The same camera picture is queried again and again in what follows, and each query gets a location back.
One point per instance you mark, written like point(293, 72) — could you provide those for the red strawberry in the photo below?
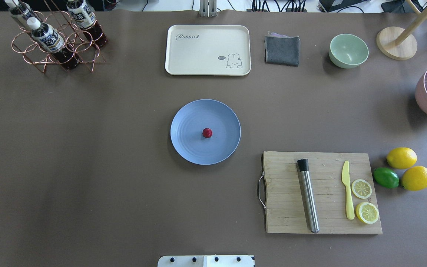
point(207, 133)

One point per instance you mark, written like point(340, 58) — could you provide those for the blue plate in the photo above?
point(187, 127)

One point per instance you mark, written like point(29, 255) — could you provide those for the cream rabbit tray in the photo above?
point(201, 50)

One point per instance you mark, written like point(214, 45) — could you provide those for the steel muddler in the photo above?
point(304, 173)

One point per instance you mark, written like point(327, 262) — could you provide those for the grey cloth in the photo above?
point(282, 49)

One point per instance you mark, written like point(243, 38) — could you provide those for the wooden cutting board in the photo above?
point(285, 208)

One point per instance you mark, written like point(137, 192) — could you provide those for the green bowl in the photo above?
point(348, 51)

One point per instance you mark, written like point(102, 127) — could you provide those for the lemon slice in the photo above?
point(361, 189)

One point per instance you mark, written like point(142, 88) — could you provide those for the yellow plastic knife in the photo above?
point(349, 206)

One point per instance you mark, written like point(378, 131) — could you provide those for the lemon half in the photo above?
point(367, 212)

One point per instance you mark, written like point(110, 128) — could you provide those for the dark drink bottle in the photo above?
point(21, 12)
point(50, 40)
point(83, 15)

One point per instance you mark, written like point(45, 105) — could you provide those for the green lime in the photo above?
point(386, 177)

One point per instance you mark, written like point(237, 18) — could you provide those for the yellow lemon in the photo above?
point(401, 158)
point(415, 178)

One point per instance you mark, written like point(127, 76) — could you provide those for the wooden stand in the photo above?
point(398, 43)

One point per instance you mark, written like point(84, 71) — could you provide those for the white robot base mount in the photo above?
point(207, 261)

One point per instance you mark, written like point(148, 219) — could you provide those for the copper wire bottle rack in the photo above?
point(64, 38)

